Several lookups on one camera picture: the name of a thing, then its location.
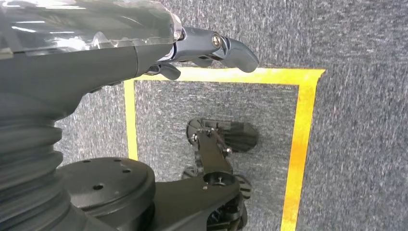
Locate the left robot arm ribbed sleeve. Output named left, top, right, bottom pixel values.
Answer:
left=0, top=118, right=120, bottom=231

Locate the yellow floor tape square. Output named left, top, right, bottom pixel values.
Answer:
left=123, top=67, right=326, bottom=231

